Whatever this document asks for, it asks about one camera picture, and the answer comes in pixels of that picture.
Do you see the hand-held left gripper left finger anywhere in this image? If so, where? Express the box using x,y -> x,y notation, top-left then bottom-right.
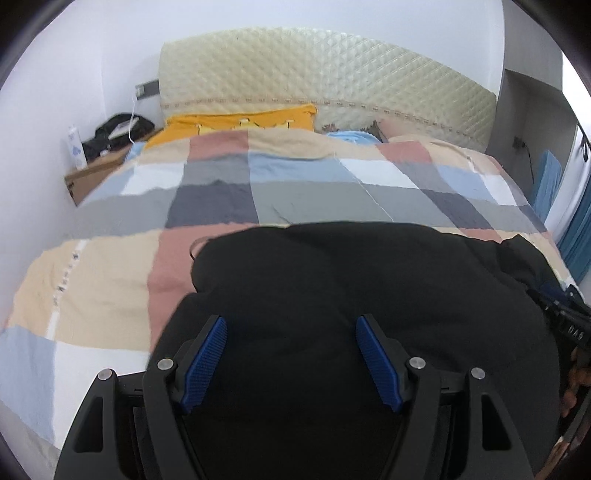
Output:
54,314 -> 228,480

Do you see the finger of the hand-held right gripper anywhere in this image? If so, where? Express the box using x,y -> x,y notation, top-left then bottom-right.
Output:
526,282 -> 584,312

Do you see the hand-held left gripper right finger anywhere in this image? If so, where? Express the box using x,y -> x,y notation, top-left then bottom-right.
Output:
355,314 -> 539,480

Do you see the black garment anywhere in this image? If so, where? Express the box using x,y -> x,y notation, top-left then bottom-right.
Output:
148,222 -> 578,480

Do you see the blue curtain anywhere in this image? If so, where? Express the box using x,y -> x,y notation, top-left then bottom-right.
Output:
556,185 -> 591,274

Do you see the blue terry mat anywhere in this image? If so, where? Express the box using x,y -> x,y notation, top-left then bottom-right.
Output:
531,148 -> 565,219

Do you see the checkered patchwork blanket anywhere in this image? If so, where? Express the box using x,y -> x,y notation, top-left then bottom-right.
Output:
0,127 -> 578,452

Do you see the beige pillow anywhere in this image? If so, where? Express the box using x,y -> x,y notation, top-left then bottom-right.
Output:
368,119 -> 468,151

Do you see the cardboard box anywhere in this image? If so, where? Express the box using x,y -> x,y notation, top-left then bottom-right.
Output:
65,127 -> 163,206

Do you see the yellow pillow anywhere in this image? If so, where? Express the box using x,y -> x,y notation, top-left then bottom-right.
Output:
147,104 -> 318,149

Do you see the black bag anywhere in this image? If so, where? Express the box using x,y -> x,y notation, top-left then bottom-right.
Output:
82,113 -> 156,158

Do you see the white printed carton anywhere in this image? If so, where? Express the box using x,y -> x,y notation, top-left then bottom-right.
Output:
68,124 -> 88,171

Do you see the quilted cream headboard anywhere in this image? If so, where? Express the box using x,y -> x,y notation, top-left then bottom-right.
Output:
159,27 -> 498,155

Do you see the black cable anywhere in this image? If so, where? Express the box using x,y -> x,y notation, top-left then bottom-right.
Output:
522,144 -> 538,186

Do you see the white charging cable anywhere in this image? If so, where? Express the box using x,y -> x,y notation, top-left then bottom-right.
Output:
128,95 -> 140,145

